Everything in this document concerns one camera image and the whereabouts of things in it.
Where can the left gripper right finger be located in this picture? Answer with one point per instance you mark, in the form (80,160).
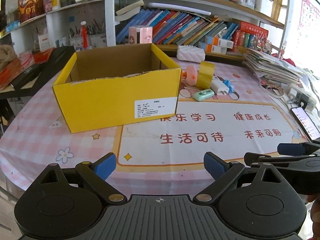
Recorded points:
(225,175)

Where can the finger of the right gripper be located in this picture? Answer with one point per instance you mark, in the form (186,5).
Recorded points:
(303,148)
(251,158)

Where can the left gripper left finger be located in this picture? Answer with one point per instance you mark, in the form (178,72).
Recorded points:
(94,176)

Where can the white power adapter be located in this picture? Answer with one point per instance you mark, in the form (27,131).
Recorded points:
(218,86)

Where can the mint green stapler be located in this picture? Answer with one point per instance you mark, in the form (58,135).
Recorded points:
(203,95)

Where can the yellow tape roll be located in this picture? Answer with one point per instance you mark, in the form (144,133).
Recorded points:
(205,75)

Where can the pink handheld fan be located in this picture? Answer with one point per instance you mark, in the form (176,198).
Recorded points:
(189,75)

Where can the person right hand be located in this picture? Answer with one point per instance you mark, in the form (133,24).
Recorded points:
(315,214)

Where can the smartphone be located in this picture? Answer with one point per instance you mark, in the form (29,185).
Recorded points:
(305,122)

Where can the white power strip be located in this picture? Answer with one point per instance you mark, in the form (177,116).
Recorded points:
(300,95)

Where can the yellow cardboard box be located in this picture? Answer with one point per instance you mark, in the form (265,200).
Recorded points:
(119,85)

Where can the stack of papers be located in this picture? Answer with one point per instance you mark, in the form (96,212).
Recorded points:
(271,69)

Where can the black keyboard case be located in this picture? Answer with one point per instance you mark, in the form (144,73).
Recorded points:
(43,72)

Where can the orange white box lower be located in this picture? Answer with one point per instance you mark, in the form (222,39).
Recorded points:
(212,48)

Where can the orange white box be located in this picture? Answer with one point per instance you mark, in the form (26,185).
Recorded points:
(219,42)
(212,48)

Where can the orange white box upper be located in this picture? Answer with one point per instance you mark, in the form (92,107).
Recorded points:
(219,42)

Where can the white quilted handbag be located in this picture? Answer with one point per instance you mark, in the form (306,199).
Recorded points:
(190,54)

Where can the red thick dictionary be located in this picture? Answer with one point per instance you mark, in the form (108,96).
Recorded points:
(253,29)

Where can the red plastic bag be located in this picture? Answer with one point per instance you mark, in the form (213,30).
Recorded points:
(22,63)

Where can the wooden bookshelf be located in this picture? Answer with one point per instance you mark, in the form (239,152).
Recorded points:
(232,10)

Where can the pink cylindrical pen holder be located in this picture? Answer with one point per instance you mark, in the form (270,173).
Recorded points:
(140,34)

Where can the brown folded cloth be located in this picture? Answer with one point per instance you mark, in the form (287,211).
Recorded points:
(7,55)

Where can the fortune god figure box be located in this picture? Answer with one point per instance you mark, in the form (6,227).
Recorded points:
(28,9)

